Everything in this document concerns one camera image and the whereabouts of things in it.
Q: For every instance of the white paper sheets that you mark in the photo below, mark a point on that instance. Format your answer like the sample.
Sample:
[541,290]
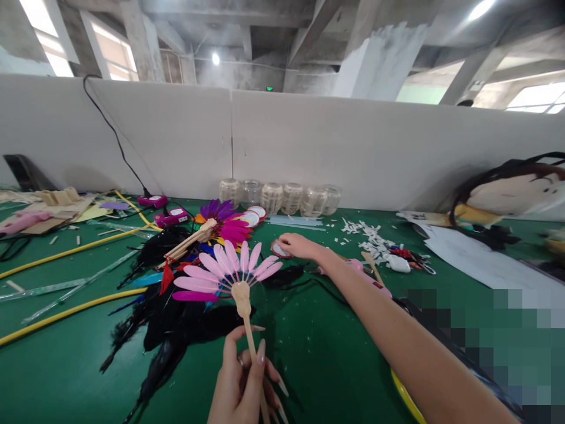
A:
[476,258]

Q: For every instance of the white partition panel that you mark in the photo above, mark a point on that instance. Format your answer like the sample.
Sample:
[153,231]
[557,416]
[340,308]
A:
[353,145]

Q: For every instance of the stack of red-rimmed lids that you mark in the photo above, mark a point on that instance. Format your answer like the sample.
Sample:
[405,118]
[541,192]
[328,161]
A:
[254,216]

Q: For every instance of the pink hot glue gun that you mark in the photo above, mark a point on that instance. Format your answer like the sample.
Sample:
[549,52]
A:
[26,220]
[359,269]

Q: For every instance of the plush doll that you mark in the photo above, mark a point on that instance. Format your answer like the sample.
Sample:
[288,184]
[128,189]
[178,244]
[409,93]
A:
[512,194]

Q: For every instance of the person's right fingers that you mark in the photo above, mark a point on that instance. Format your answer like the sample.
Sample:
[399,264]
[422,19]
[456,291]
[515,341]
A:
[289,240]

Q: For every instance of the multicolour feather fan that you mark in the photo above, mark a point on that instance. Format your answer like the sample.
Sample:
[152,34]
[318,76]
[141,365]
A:
[225,223]

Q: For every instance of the ceiling lamp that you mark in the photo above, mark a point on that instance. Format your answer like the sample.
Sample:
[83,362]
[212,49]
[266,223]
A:
[216,58]

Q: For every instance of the window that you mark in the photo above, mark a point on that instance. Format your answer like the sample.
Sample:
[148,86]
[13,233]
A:
[115,50]
[538,98]
[46,35]

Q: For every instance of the red tassel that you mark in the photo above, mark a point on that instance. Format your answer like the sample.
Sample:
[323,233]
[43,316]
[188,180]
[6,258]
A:
[167,278]

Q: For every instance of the yellow paper sheet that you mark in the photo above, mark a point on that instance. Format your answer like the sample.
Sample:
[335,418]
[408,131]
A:
[95,213]

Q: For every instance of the pile of cardboard pieces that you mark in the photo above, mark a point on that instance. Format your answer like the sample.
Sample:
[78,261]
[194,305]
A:
[59,203]

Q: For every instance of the pink power socket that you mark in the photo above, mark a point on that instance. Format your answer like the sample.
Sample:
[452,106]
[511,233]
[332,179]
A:
[152,201]
[171,217]

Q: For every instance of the black flat object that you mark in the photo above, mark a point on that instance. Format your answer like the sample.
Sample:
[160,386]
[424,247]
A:
[28,174]

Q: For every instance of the pile of white paper scraps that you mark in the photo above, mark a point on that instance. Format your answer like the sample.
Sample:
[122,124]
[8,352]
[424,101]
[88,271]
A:
[368,238]

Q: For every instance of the person's right hand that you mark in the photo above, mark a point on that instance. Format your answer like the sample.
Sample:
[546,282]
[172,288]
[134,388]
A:
[304,245]

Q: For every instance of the pink feather fan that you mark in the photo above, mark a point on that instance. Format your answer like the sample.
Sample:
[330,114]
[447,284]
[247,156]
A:
[229,269]

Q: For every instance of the row of glass jars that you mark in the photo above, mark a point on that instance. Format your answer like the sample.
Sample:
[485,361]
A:
[282,198]

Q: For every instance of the magenta feather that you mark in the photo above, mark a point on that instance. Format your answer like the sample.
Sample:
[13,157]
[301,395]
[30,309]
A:
[194,296]

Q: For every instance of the purple paper piece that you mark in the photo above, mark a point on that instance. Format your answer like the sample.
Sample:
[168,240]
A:
[115,206]

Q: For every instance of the flat wooden stick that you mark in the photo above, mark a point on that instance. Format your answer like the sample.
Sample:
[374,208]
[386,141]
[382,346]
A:
[372,264]

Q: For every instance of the clear plastic strips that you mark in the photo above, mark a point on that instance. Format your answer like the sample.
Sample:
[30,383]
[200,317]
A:
[75,282]

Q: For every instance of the red-rimmed round lid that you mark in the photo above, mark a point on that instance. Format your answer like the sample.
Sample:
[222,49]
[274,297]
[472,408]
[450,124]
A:
[279,251]

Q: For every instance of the clear glue sticks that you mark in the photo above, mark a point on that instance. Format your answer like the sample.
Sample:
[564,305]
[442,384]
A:
[295,222]

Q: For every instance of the small scissors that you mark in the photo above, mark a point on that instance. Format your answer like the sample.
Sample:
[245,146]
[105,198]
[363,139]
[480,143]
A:
[424,263]

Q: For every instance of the small wooden block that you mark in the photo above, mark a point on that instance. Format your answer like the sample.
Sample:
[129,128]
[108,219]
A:
[15,286]

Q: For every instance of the blue feather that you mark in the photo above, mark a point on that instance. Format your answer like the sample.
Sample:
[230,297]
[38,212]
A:
[148,279]

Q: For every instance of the pile of black feathers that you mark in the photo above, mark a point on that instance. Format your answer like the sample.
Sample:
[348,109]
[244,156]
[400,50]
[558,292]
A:
[176,322]

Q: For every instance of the person's left hand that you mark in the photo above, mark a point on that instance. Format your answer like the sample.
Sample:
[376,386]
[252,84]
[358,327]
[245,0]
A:
[231,388]

